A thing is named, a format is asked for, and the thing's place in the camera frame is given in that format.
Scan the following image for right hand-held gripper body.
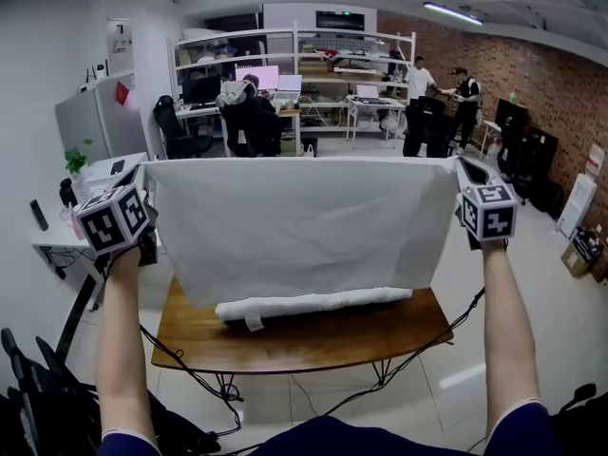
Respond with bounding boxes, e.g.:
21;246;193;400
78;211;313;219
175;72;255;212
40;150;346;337
454;157;519;252

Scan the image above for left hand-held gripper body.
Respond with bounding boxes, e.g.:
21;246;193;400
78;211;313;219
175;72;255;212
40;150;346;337
72;182;160;268

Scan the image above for white cloth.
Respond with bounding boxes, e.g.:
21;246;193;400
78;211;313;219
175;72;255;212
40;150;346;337
140;155;460;309

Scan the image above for white pillow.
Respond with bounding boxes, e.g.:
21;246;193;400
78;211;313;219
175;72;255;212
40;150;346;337
214;286;413;333

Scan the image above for person's left forearm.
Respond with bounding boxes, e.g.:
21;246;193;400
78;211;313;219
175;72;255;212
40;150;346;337
95;243;160;446

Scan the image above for person's right forearm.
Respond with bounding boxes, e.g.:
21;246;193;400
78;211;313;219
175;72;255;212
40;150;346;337
482;240;542;439

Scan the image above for white side desk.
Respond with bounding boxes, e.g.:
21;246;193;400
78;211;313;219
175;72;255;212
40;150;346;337
29;151;150;313

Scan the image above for black water bottle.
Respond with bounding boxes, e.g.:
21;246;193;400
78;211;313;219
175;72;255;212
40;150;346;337
58;177;79;208

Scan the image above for black cabinet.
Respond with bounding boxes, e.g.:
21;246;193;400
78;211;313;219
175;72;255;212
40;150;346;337
503;123;566;218

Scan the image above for green potted plant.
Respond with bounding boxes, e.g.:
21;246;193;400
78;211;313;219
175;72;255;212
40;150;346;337
63;138;94;178

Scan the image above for black remote control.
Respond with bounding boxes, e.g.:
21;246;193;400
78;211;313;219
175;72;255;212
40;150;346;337
28;199;50;233

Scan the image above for white board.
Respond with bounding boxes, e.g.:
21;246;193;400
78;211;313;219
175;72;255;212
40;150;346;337
556;172;598;240

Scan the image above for black monitor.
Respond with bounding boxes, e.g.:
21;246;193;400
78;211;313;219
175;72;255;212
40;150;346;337
181;74;222;109
493;97;529;138

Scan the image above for black office chair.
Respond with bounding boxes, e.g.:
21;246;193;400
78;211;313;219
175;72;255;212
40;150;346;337
152;94;214;160
219;102;284;158
402;95;458;159

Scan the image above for cardboard box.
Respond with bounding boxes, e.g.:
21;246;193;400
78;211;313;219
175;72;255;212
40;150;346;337
560;240;597;278

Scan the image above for grey partition panel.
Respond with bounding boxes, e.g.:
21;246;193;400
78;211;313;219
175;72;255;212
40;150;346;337
53;69;151;164

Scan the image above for small white table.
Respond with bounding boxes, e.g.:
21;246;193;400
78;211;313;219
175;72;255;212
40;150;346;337
345;94;408;150

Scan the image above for open laptop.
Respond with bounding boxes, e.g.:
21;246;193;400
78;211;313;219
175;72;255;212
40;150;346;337
354;83;382;104
272;73;303;105

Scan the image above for white electrical panel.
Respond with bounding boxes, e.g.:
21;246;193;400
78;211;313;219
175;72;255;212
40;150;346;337
105;16;134;76

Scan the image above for ceiling light tube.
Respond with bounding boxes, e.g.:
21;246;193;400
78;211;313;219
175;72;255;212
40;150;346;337
422;1;485;27

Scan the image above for pink-lit monitor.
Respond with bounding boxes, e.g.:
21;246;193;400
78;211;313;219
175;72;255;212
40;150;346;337
234;64;280;91

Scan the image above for wooden table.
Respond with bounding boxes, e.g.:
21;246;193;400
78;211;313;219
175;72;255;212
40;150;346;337
150;276;454;375

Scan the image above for white metal shelving unit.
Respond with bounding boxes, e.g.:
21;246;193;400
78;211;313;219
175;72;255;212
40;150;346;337
166;20;418;134

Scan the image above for person's dark blue clothing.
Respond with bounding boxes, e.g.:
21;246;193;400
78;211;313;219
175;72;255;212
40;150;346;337
96;397;563;456

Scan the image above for black cable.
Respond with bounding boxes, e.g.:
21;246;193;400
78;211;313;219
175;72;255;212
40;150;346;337
208;286;486;455
103;254;246;437

